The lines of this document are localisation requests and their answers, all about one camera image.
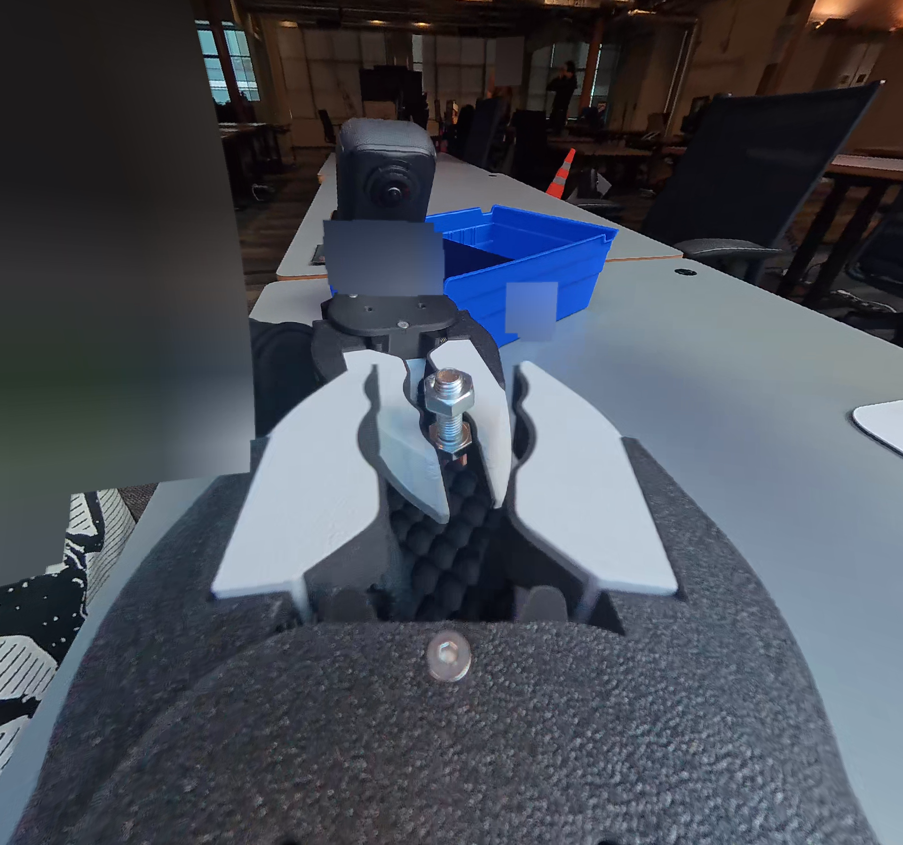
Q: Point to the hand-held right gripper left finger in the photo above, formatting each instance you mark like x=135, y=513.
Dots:
x=296, y=492

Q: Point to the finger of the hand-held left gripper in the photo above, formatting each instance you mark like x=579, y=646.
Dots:
x=494, y=436
x=409, y=457

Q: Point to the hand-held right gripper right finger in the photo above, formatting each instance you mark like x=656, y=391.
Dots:
x=592, y=492

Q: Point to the silver hex bolt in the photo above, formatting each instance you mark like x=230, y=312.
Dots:
x=448, y=429

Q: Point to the silver hex nut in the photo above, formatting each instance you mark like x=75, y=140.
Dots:
x=446, y=400

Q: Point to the blue divided parts bin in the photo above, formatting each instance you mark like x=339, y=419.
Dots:
x=585, y=259

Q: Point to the person's left hand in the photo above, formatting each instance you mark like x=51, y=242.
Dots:
x=282, y=365

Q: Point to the dark bin divider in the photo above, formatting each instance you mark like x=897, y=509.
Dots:
x=472, y=256

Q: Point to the black honeycomb wrist pad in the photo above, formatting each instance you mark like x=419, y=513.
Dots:
x=437, y=556

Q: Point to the orange traffic cone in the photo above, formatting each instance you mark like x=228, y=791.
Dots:
x=562, y=178

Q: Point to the black white patterned pants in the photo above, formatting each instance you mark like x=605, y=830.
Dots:
x=42, y=612

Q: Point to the white document stand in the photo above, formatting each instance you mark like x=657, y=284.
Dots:
x=882, y=425

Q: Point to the paned window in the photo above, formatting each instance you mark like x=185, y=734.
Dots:
x=226, y=48

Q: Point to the black office chair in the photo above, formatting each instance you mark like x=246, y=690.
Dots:
x=882, y=259
x=762, y=154

